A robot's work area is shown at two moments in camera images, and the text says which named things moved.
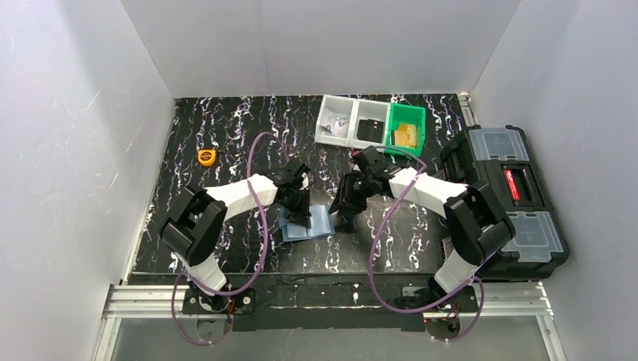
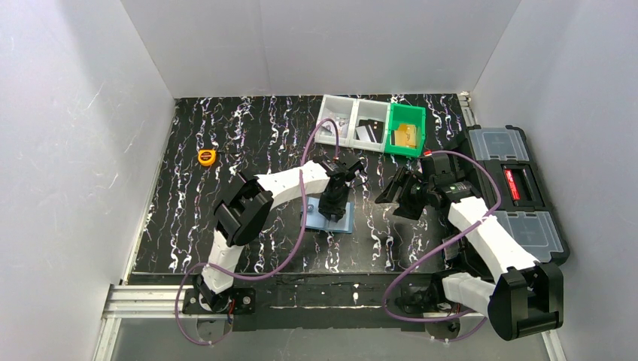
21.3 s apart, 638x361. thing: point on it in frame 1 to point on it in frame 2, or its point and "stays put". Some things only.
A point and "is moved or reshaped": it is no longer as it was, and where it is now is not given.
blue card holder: x=323 y=225 is moved or reshaped
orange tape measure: x=207 y=157 stays put
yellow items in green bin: x=405 y=136 stays put
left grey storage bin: x=335 y=121 stays put
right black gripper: x=348 y=195 to x=408 y=192
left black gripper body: x=297 y=200 to x=332 y=203
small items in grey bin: x=335 y=125 stays put
